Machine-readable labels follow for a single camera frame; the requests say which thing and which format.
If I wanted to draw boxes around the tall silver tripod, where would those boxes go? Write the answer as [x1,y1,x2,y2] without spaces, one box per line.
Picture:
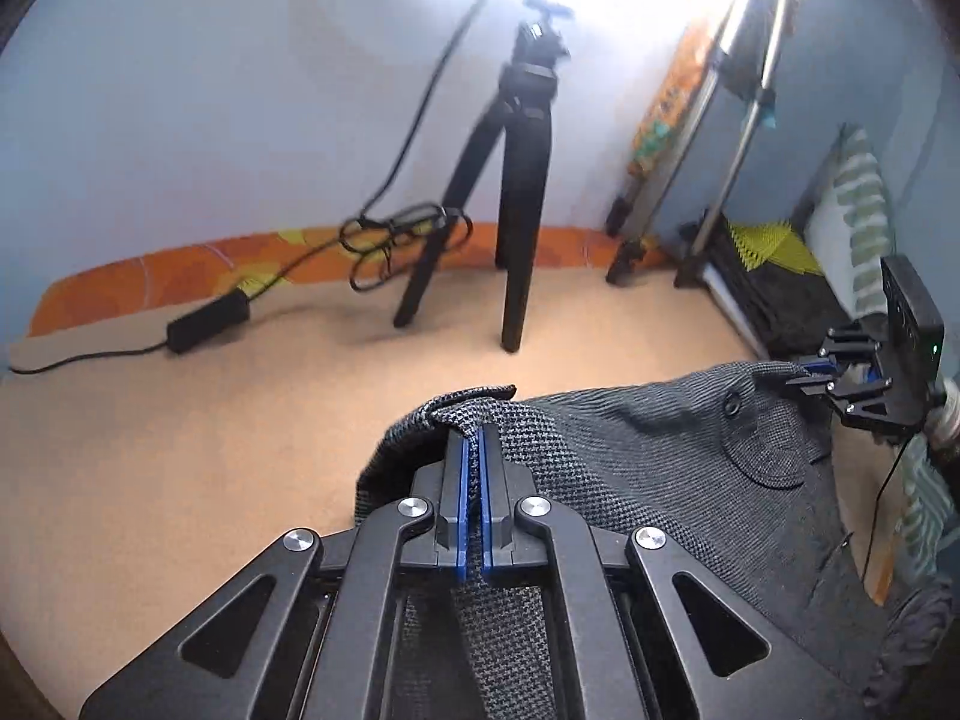
[605,0,796,286]

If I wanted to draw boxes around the colourful hanging cloth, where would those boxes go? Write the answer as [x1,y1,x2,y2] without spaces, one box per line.
[628,23,715,179]

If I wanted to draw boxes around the green striped pillow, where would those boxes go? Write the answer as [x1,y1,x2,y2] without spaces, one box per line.
[800,124,895,319]

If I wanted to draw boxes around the black and yellow folded garment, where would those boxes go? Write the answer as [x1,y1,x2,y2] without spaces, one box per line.
[704,218,851,359]

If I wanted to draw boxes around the white knitted gloved hand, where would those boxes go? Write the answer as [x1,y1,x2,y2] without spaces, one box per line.
[926,379,960,466]

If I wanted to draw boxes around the grey checked short pants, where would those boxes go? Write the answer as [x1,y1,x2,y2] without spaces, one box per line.
[355,362,887,718]

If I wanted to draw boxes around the small black tripod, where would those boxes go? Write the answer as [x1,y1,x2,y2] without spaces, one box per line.
[394,0,571,353]

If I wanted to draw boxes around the black power cable with adapter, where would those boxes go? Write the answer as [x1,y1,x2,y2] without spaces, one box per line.
[6,0,497,377]

